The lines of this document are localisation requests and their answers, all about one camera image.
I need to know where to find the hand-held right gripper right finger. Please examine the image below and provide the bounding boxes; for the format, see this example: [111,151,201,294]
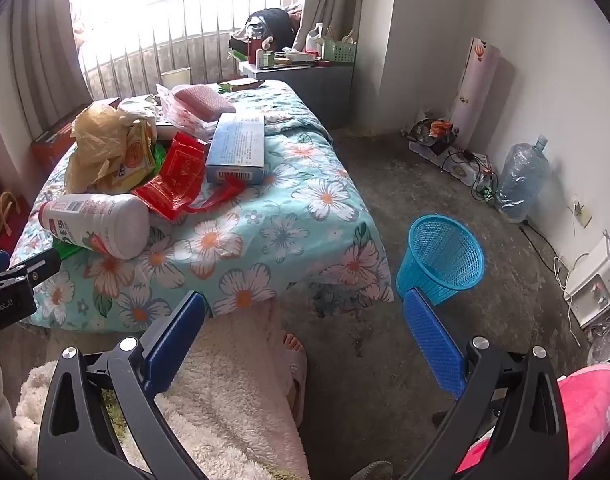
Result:
[402,287,570,480]

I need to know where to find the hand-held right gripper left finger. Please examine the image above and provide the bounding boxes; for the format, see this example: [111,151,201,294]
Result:
[36,290,208,480]

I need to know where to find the blue mesh wastebasket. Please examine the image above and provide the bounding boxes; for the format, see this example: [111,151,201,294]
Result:
[396,214,486,306]

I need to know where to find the white milk bottle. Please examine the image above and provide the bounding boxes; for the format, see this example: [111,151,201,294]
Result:
[38,192,151,261]

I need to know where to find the yellow snack packet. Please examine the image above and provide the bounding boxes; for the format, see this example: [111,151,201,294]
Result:
[96,162,153,192]

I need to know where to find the yellow plastic bag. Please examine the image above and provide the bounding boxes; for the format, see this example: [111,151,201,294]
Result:
[64,101,158,195]

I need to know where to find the orange cracker packet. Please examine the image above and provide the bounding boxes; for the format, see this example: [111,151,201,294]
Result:
[120,121,158,173]

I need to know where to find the red gold printed bag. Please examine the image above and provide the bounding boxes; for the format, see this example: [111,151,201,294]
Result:
[132,132,248,221]

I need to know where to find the white plastic bag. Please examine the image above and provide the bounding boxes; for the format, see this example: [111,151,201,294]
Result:
[116,95,161,123]

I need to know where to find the clear plastic bag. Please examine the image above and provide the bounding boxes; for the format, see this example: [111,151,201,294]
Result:
[156,84,221,143]
[587,320,610,366]

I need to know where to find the blue white cardboard box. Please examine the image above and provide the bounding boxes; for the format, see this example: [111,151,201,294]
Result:
[205,112,267,184]

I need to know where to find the pink textured pad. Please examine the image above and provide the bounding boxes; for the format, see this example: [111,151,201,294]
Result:
[172,85,237,123]

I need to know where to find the pink yellow tote bag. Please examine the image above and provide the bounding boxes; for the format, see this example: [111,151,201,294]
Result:
[0,169,31,256]

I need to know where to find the white fleece robe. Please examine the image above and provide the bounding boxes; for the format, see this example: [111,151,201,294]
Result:
[12,300,311,480]

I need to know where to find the green fuzzy cloth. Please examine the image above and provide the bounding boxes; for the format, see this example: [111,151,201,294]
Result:
[85,382,121,411]

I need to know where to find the person's foot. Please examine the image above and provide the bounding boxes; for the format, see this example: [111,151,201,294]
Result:
[280,332,306,396]

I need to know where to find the beige slipper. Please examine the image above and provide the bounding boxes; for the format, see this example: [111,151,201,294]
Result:
[280,340,308,426]

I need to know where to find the green wrapper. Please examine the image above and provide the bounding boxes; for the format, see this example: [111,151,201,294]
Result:
[150,141,170,177]

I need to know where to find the white appliance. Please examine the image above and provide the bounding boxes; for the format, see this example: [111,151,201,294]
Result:
[565,237,610,328]

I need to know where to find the clear crumpled plastic bag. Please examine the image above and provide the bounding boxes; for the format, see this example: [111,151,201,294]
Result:
[587,320,610,366]

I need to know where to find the floral turquoise blanket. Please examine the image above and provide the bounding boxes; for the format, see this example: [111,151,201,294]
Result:
[8,80,396,333]

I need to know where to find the clear blue water jug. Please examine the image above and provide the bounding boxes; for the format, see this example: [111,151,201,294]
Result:
[494,135,552,224]

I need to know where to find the dark bag of snack wrappers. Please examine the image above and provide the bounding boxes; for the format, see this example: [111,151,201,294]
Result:
[409,117,456,156]

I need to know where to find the grey striped curtain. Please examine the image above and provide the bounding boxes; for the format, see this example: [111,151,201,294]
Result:
[280,0,401,56]
[0,0,93,126]

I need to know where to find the white paper cup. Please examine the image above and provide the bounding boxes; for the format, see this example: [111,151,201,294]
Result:
[160,66,192,88]

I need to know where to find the rolled white poster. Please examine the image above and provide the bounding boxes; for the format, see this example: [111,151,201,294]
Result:
[447,36,502,148]

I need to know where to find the brown book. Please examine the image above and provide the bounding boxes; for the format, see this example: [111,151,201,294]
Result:
[217,78,266,93]

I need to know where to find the metal window railing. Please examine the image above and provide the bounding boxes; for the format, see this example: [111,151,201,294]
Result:
[78,0,286,106]

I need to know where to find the grey nightstand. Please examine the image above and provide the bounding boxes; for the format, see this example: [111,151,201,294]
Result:
[239,60,356,130]

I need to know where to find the red thermos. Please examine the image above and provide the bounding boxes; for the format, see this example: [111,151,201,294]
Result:
[247,28,264,66]

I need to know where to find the green plastic basket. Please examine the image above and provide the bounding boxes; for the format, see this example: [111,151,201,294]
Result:
[322,40,357,64]

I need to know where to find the white plastic jug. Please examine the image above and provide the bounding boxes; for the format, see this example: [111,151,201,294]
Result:
[305,23,326,56]

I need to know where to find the black bag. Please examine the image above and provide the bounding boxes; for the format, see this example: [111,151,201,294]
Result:
[245,8,297,51]

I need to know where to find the white cable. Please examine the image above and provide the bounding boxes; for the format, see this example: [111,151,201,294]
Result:
[552,252,593,348]

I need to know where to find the black charger cables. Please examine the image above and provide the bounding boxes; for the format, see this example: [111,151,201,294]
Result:
[440,147,498,201]

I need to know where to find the wall socket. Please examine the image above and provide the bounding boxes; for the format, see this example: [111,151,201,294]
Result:
[570,200,593,228]

